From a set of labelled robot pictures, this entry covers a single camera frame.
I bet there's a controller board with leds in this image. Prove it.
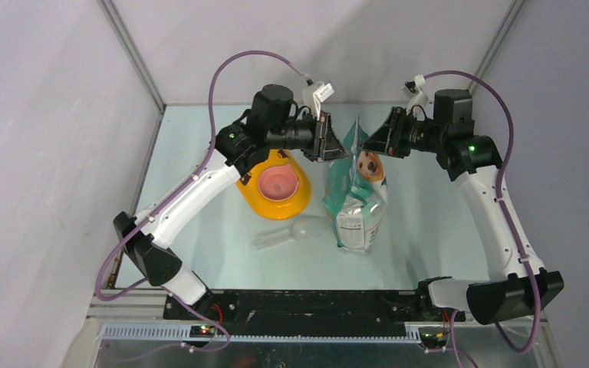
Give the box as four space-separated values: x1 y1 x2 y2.
420 332 450 352
189 325 217 338

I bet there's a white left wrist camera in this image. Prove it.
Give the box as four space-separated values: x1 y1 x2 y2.
302 81 334 119

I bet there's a green white pet food bag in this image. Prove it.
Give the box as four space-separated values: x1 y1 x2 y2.
322 119 388 254

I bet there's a yellow double bowl feeder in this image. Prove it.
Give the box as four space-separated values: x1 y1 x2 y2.
235 149 311 221

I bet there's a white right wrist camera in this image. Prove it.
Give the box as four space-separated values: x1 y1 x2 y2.
402 74 429 113

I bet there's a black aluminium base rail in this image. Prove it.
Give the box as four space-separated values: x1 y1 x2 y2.
87 287 545 347

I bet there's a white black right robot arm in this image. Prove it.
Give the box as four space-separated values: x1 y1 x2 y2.
362 89 564 325

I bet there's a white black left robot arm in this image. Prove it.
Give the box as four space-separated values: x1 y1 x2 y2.
114 81 347 320

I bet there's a pink cat ear bowl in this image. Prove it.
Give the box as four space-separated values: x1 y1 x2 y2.
258 164 299 202

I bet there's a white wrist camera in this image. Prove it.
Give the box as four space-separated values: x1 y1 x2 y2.
302 81 334 119
402 74 429 113

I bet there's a clear plastic food scoop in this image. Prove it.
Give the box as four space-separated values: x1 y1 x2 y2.
255 215 331 250

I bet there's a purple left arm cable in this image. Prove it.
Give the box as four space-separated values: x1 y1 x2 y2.
94 50 316 354

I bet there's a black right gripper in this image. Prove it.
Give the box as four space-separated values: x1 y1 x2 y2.
359 107 446 159

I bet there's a left controller board with LEDs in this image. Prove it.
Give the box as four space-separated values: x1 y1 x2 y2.
189 325 217 338

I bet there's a right controller board with LEDs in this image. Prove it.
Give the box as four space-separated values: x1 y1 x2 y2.
420 332 450 352

